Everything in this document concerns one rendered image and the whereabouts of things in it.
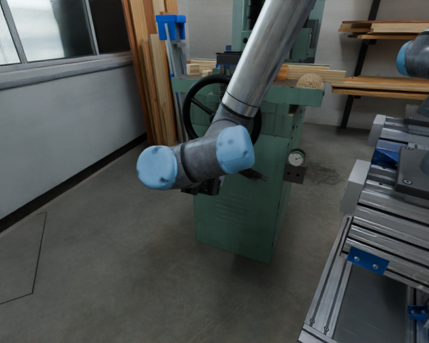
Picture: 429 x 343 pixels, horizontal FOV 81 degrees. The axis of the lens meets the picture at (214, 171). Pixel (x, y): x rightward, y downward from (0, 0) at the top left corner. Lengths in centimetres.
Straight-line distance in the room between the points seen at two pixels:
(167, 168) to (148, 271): 105
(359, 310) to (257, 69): 92
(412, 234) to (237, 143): 46
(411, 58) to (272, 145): 56
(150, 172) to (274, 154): 71
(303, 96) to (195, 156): 63
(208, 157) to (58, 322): 114
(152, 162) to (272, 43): 28
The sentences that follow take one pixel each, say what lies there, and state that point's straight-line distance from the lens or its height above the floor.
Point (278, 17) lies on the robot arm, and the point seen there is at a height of 109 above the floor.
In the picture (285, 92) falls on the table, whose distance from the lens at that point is 97.
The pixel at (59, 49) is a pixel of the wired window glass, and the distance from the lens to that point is 220.
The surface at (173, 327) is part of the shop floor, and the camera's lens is 124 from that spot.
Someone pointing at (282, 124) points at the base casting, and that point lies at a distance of 100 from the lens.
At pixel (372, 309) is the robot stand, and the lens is 116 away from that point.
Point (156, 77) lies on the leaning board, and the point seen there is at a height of 71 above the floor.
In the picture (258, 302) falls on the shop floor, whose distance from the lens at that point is 130.
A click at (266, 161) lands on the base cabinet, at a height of 59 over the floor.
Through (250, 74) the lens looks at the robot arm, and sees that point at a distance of 48.
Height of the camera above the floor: 108
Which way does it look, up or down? 30 degrees down
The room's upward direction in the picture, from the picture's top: straight up
